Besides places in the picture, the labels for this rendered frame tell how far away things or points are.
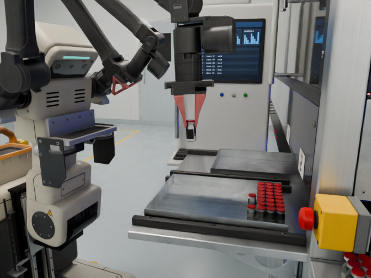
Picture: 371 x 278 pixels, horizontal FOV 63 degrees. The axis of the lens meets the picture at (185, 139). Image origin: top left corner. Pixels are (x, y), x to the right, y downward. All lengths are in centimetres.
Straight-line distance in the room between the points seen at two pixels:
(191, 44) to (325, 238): 43
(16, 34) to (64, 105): 33
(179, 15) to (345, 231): 48
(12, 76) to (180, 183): 56
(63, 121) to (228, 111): 88
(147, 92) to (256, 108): 506
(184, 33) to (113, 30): 623
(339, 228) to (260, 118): 113
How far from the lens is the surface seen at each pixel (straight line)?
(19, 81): 85
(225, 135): 165
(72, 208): 114
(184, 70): 63
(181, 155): 150
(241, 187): 97
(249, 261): 85
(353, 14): 61
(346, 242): 59
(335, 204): 58
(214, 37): 61
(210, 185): 99
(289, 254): 72
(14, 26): 87
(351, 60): 60
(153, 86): 650
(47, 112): 106
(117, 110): 688
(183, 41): 63
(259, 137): 166
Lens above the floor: 126
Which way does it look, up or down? 14 degrees down
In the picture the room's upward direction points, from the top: straight up
